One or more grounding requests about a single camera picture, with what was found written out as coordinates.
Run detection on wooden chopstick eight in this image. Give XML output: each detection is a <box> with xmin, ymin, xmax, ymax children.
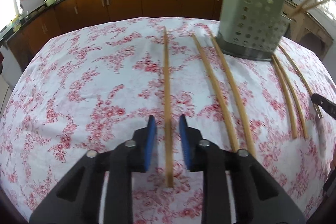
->
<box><xmin>278</xmin><ymin>45</ymin><xmax>323</xmax><ymax>119</ymax></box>

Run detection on wooden chopstick seven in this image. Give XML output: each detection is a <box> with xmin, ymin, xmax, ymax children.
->
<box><xmin>273</xmin><ymin>55</ymin><xmax>309</xmax><ymax>140</ymax></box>

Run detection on wooden chopstick two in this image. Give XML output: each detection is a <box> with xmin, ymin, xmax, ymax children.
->
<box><xmin>163</xmin><ymin>28</ymin><xmax>174</xmax><ymax>188</ymax></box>

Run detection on wooden chopstick ten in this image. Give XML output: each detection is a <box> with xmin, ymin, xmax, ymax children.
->
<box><xmin>298</xmin><ymin>0</ymin><xmax>333</xmax><ymax>12</ymax></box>

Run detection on wooden chopstick one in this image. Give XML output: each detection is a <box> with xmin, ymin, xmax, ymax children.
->
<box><xmin>288</xmin><ymin>0</ymin><xmax>311</xmax><ymax>18</ymax></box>

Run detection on brown lower kitchen cabinets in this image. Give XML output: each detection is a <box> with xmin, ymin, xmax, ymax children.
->
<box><xmin>6</xmin><ymin>0</ymin><xmax>227</xmax><ymax>57</ymax></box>

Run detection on wooden chopstick four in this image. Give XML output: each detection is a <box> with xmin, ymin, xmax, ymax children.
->
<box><xmin>192</xmin><ymin>34</ymin><xmax>239</xmax><ymax>152</ymax></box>

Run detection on wooden chopstick six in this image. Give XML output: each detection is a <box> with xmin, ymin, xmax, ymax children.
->
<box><xmin>271</xmin><ymin>55</ymin><xmax>297</xmax><ymax>139</ymax></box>

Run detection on wooden chopstick five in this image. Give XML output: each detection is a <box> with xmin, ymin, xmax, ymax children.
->
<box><xmin>209</xmin><ymin>31</ymin><xmax>257</xmax><ymax>158</ymax></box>

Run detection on floral red white tablecloth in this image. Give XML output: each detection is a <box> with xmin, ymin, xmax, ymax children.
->
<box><xmin>1</xmin><ymin>18</ymin><xmax>335</xmax><ymax>223</ymax></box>

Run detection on cream wooden side table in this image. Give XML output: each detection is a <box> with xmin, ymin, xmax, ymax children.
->
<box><xmin>285</xmin><ymin>12</ymin><xmax>334</xmax><ymax>61</ymax></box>

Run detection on green perforated utensil holder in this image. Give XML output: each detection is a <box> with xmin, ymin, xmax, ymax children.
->
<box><xmin>216</xmin><ymin>0</ymin><xmax>290</xmax><ymax>61</ymax></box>

